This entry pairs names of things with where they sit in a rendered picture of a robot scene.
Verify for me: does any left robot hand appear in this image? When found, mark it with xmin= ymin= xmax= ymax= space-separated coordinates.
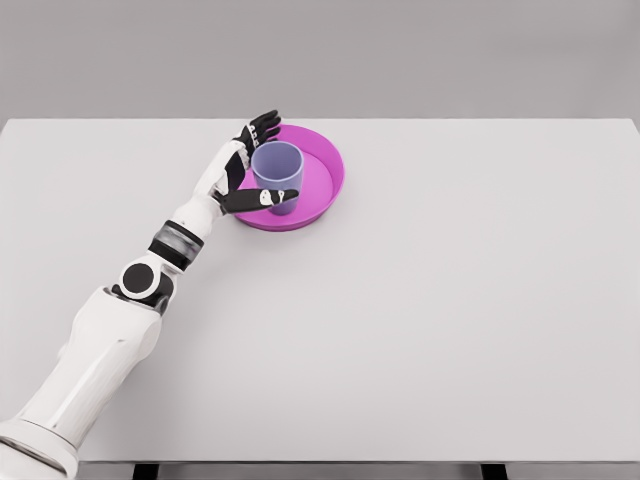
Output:
xmin=193 ymin=110 xmax=300 ymax=214

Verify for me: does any lavender plastic cup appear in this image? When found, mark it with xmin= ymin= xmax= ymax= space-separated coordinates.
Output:
xmin=250 ymin=141 xmax=305 ymax=217

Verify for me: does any magenta round plate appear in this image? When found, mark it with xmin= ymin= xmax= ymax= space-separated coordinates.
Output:
xmin=231 ymin=124 xmax=346 ymax=233

